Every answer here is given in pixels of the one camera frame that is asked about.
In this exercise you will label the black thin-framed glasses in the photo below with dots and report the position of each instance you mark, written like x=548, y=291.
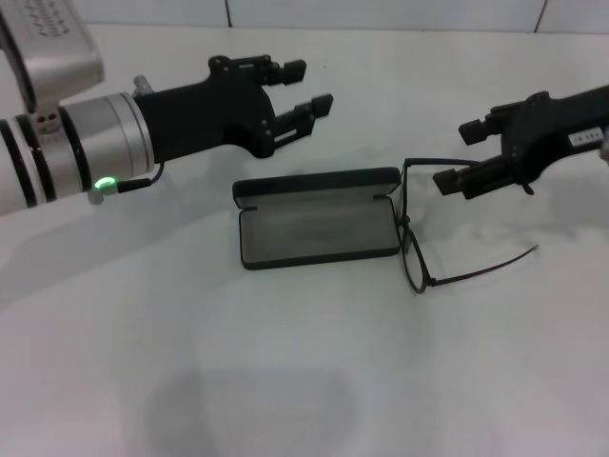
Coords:
x=406, y=204

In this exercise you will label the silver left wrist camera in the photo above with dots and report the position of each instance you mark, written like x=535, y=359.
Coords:
x=47, y=38

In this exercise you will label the black glasses case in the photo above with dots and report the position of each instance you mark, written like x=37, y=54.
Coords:
x=314, y=233

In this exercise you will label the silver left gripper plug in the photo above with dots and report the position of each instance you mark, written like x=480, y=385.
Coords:
x=142, y=85

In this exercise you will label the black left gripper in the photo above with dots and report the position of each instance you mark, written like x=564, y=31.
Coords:
x=204, y=119

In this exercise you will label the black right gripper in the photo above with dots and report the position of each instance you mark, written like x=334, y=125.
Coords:
x=547, y=128

